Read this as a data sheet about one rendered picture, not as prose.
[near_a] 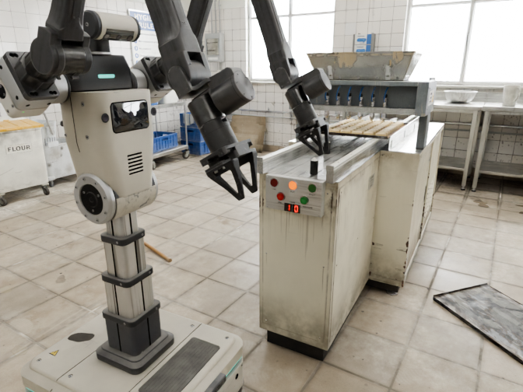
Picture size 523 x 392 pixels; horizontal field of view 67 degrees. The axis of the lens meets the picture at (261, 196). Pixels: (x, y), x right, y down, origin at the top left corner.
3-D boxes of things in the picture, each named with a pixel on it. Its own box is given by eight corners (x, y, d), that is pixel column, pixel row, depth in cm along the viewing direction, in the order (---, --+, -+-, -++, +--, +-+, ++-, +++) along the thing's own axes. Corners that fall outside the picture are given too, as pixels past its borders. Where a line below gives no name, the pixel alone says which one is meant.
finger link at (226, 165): (268, 186, 76) (246, 142, 75) (250, 196, 70) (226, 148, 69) (241, 198, 79) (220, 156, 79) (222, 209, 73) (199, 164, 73)
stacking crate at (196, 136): (205, 134, 646) (205, 122, 640) (225, 136, 626) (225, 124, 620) (180, 140, 598) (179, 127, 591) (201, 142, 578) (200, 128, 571)
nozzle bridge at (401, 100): (309, 133, 254) (311, 78, 243) (429, 143, 221) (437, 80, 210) (287, 141, 226) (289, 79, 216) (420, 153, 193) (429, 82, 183)
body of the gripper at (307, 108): (327, 120, 116) (316, 98, 116) (315, 125, 108) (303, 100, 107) (309, 131, 120) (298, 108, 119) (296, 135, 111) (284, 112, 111)
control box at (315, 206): (268, 204, 162) (269, 173, 158) (324, 215, 151) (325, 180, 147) (265, 208, 159) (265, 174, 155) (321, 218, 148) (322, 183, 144)
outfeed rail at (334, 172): (412, 121, 310) (413, 113, 308) (416, 121, 309) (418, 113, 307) (324, 183, 143) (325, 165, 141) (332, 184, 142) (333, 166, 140)
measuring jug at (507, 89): (510, 106, 385) (514, 85, 379) (496, 105, 404) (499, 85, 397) (523, 106, 387) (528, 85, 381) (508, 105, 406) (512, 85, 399)
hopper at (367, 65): (322, 78, 238) (324, 54, 234) (420, 79, 212) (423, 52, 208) (303, 79, 214) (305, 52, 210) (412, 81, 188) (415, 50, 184)
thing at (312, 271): (313, 277, 244) (319, 134, 217) (368, 292, 229) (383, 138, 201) (257, 343, 186) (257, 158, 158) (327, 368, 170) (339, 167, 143)
